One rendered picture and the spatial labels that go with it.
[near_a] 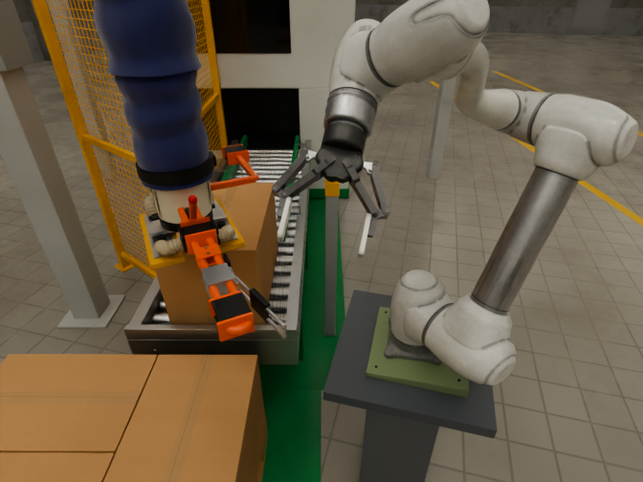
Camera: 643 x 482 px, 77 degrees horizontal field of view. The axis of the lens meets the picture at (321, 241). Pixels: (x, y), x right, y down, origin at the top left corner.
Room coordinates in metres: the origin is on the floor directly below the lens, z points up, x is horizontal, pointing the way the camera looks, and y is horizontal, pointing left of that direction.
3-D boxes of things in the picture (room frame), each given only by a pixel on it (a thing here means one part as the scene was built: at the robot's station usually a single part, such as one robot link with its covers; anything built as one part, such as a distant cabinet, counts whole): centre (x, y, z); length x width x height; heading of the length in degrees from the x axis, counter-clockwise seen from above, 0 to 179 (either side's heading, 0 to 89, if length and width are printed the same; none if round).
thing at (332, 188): (1.77, -0.05, 0.50); 0.07 x 0.07 x 1.00; 0
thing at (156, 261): (1.14, 0.53, 1.10); 0.34 x 0.10 x 0.05; 26
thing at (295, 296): (2.37, 0.12, 0.50); 2.31 x 0.05 x 0.19; 0
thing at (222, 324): (0.64, 0.19, 1.20); 0.08 x 0.07 x 0.05; 26
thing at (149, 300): (2.37, 0.77, 0.50); 2.31 x 0.05 x 0.19; 0
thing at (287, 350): (1.20, 0.45, 0.48); 0.70 x 0.03 x 0.15; 90
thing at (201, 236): (0.95, 0.34, 1.21); 0.10 x 0.08 x 0.06; 116
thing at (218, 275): (0.76, 0.24, 1.20); 0.07 x 0.07 x 0.04; 26
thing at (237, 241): (1.22, 0.36, 1.10); 0.34 x 0.10 x 0.05; 26
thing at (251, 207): (1.56, 0.44, 0.75); 0.60 x 0.40 x 0.40; 179
